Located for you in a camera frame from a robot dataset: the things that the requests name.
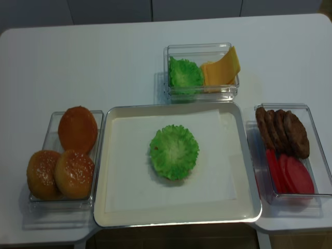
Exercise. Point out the clear box with patties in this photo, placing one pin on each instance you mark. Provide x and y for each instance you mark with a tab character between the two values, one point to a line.
290	204

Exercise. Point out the sesame bun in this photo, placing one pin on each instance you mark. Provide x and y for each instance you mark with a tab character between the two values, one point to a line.
40	175
73	174

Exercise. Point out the brown patty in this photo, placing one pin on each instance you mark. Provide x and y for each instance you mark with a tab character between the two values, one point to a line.
297	135
283	145
260	118
269	120

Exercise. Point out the sesame bun left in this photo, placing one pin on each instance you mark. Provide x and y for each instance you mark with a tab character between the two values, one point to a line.
40	175

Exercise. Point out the clear box with lettuce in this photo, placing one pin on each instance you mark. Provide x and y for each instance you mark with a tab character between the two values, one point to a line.
198	54

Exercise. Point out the tomato slice front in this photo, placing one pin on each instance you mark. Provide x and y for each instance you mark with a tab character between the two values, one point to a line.
298	177

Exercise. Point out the upright cheese slice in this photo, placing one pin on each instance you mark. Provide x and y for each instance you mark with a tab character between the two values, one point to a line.
230	61

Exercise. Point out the green lettuce pile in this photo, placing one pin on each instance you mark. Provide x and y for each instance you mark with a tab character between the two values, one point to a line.
185	76

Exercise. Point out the bottom bun half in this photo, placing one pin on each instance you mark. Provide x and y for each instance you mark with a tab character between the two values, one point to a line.
172	162

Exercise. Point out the sesame bun right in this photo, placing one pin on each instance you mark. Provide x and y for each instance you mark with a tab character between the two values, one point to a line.
73	174

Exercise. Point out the white metal tray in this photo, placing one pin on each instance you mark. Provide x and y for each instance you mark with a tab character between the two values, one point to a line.
245	208

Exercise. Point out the green lettuce leaf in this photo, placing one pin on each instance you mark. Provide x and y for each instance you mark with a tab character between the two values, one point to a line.
176	135

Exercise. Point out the brown patty front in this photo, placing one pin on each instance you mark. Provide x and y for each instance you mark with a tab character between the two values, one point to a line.
297	135

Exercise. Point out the tomato slice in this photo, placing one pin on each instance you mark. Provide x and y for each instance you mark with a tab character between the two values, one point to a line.
283	190
298	177
286	180
268	158

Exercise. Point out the plain orange bun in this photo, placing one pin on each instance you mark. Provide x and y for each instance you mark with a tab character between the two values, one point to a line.
78	129

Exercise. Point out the yellow cheese slices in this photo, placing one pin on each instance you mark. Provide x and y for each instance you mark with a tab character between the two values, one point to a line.
219	73

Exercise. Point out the white paper sheet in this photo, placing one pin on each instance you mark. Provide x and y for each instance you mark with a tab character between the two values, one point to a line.
133	184

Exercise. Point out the tomato slice back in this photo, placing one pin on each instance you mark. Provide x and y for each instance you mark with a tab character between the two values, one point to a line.
268	158

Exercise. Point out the clear box with buns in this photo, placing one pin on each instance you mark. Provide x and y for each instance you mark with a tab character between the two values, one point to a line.
66	213

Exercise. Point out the brown patty back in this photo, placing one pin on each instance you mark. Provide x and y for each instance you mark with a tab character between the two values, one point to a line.
260	118

